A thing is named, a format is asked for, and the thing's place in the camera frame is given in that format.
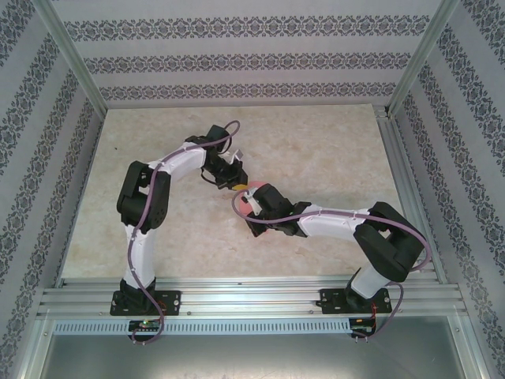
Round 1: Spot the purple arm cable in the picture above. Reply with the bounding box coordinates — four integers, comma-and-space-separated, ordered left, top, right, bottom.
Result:
231, 192, 431, 343
126, 119, 242, 348

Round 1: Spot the pink cloth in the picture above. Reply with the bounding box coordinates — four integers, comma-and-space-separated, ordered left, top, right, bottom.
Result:
238, 180, 274, 238

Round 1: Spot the grey metal base sheet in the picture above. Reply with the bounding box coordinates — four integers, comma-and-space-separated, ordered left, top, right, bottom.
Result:
39, 334, 470, 379

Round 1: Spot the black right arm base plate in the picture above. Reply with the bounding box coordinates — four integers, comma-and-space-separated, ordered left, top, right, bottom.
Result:
320, 287, 390, 316

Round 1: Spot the long aluminium mounting rail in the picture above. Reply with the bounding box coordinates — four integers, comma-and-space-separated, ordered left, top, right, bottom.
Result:
37, 276, 470, 319

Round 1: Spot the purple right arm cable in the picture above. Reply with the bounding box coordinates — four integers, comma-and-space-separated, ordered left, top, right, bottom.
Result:
231, 192, 431, 343

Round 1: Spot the aluminium frame post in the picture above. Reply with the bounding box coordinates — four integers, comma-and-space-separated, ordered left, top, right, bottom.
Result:
37, 0, 108, 115
387, 0, 462, 118

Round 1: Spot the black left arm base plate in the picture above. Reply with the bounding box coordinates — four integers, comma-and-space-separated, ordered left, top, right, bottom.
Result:
111, 290, 182, 317

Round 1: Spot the small circuit board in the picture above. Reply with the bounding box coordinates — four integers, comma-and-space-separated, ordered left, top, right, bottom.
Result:
129, 320, 163, 332
350, 318, 376, 333

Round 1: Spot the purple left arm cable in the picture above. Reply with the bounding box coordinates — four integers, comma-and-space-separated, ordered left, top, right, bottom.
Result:
126, 119, 242, 348

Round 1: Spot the slotted grey cable duct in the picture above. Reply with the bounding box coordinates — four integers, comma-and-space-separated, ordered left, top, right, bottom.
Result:
53, 318, 352, 336

